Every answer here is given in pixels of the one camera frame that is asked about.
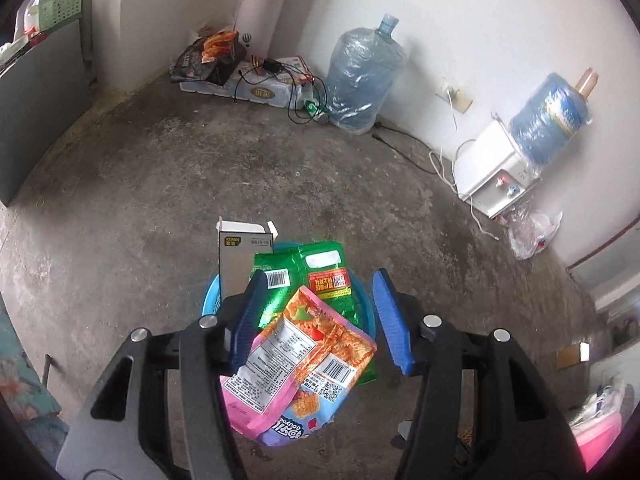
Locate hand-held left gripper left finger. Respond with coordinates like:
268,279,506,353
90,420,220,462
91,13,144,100
55,270,271,480

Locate pink orange snack packet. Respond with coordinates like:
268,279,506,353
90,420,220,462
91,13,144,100
220,285,379,449

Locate floral blanket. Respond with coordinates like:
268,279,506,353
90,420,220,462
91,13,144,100
0,305,69,461

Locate green foil packet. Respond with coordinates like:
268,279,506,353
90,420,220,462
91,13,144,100
250,241,377,386

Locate black floor cable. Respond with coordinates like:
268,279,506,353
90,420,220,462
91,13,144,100
372,120,459,194

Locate wall outlet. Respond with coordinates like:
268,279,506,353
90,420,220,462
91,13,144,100
435,80,474,114

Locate large clear water jug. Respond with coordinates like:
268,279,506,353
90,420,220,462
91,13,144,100
325,12,412,136

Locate brown cardboard piece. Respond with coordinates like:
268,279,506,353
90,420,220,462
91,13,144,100
556,342,594,369

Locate grey cabinet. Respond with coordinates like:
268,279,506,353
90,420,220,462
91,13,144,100
0,17,92,208

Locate white printed board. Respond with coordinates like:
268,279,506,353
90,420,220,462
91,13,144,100
235,0,297,61

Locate white cable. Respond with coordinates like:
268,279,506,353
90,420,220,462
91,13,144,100
430,105,502,242

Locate blue plastic wastebasket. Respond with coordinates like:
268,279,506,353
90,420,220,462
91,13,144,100
196,241,377,342

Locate blue wrapped water bottle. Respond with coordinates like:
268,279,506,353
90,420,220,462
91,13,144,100
509,67,600,166

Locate white grey carton box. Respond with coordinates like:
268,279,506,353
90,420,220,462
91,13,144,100
216,216,279,302

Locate clear plastic bag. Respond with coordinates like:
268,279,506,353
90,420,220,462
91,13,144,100
509,208,564,261

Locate green plastic storage basket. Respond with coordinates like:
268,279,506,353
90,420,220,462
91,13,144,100
37,0,84,32

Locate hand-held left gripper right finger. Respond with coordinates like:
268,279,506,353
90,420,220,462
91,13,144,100
372,268,578,480

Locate white water dispenser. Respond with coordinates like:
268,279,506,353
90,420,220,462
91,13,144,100
456,120,544,220

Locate pink cloth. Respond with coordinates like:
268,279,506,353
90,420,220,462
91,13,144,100
575,410,624,472

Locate black orange snack bag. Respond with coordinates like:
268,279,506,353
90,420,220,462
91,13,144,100
170,30,249,86

